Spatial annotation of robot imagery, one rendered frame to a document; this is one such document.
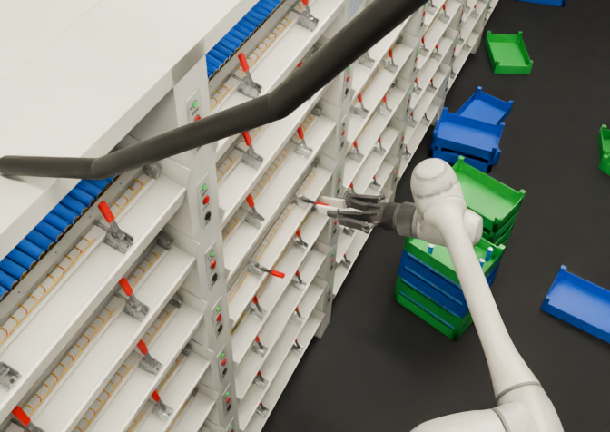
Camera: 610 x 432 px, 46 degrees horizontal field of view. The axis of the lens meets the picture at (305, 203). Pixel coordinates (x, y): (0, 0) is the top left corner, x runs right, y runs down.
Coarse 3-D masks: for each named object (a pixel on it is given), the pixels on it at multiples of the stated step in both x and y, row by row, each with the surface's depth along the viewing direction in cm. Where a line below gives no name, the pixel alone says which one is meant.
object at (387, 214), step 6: (384, 204) 190; (390, 204) 186; (396, 204) 185; (372, 210) 189; (378, 210) 189; (384, 210) 185; (390, 210) 184; (396, 210) 184; (366, 216) 188; (372, 216) 187; (378, 216) 187; (384, 216) 184; (390, 216) 184; (372, 222) 186; (378, 222) 186; (384, 222) 185; (390, 222) 184; (384, 228) 186; (390, 228) 185; (396, 228) 185
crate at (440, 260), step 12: (408, 240) 260; (420, 240) 268; (480, 240) 264; (420, 252) 260; (432, 252) 264; (444, 252) 264; (480, 252) 265; (492, 252) 263; (432, 264) 259; (444, 264) 254; (492, 264) 255; (456, 276) 253
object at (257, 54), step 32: (288, 0) 157; (320, 0) 164; (256, 32) 148; (288, 32) 155; (320, 32) 162; (224, 64) 143; (256, 64) 145; (288, 64) 149; (224, 96) 139; (256, 96) 140
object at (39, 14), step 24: (0, 0) 117; (24, 0) 117; (48, 0) 117; (72, 0) 117; (96, 0) 118; (0, 24) 112; (24, 24) 112; (48, 24) 113; (72, 24) 113; (0, 48) 108; (24, 48) 108; (0, 72) 104
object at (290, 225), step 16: (320, 160) 208; (320, 176) 208; (304, 192) 202; (320, 192) 208; (288, 224) 195; (272, 240) 190; (288, 240) 192; (272, 256) 187; (240, 288) 179; (256, 288) 181; (240, 304) 177
